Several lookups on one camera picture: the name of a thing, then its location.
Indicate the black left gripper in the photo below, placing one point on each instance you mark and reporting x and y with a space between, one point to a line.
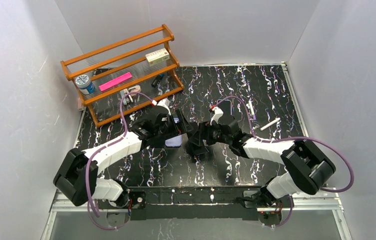
180 122

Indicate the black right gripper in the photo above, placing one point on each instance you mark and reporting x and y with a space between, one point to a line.
202 133

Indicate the lavender phone case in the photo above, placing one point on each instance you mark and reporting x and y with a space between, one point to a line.
176 141

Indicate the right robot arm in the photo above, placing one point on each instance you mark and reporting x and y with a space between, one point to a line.
307 167

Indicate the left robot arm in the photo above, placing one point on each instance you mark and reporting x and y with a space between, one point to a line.
77 177

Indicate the dark marker pen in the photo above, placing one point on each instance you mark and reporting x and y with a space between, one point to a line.
157 80

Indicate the pink teal stapler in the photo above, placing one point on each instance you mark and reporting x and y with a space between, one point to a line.
131 91

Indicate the white pen with purple tip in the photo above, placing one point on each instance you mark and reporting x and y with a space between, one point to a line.
251 108

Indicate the white small box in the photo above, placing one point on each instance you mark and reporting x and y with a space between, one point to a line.
157 56

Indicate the orange wooden shelf rack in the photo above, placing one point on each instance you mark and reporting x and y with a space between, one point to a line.
128 55

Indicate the white marker pen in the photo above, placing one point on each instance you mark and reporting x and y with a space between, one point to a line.
276 120

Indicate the pink flat bar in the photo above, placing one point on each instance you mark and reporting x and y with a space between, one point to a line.
115 81

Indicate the blue white jar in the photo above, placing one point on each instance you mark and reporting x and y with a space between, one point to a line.
84 84

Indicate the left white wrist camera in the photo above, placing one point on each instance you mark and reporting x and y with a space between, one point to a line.
163 104

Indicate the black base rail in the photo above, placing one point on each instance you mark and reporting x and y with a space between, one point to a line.
188 202

